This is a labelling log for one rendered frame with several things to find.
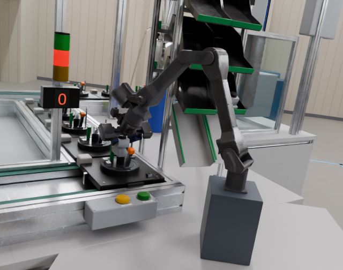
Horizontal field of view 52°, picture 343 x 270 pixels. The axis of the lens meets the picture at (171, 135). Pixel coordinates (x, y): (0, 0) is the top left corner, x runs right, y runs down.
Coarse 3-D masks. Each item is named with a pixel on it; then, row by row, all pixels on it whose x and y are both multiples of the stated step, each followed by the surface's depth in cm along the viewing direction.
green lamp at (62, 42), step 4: (56, 36) 111; (60, 36) 111; (64, 36) 112; (68, 36) 113; (56, 40) 112; (60, 40) 112; (64, 40) 112; (68, 40) 113; (56, 44) 112; (60, 44) 112; (64, 44) 112; (68, 44) 113; (56, 48) 112; (60, 48) 112; (64, 48) 113; (68, 48) 114
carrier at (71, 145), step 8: (88, 128) 147; (96, 128) 144; (64, 136) 147; (88, 136) 148; (96, 136) 144; (64, 144) 144; (72, 144) 145; (80, 144) 141; (88, 144) 141; (96, 144) 141; (104, 144) 144; (72, 152) 136; (80, 152) 137; (88, 152) 138; (96, 152) 139; (104, 152) 140
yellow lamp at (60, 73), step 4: (56, 68) 114; (60, 68) 114; (64, 68) 115; (68, 68) 116; (56, 72) 114; (60, 72) 114; (64, 72) 115; (68, 72) 117; (56, 76) 115; (60, 76) 115; (64, 76) 115; (68, 76) 117; (56, 80) 115; (60, 80) 115; (64, 80) 116
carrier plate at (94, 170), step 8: (96, 160) 131; (136, 160) 136; (80, 168) 126; (88, 168) 123; (96, 168) 123; (144, 168) 129; (152, 168) 130; (88, 176) 119; (96, 176) 117; (104, 176) 118; (112, 176) 118; (120, 176) 119; (128, 176) 120; (136, 176) 121; (144, 176) 122; (152, 176) 123; (160, 176) 124; (96, 184) 113; (104, 184) 112; (112, 184) 112; (120, 184) 114; (144, 184) 119
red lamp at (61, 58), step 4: (56, 52) 113; (60, 52) 113; (64, 52) 113; (68, 52) 114; (56, 56) 113; (60, 56) 113; (64, 56) 113; (68, 56) 115; (56, 60) 113; (60, 60) 113; (64, 60) 114; (68, 60) 115; (56, 64) 114; (60, 64) 114; (64, 64) 114; (68, 64) 116
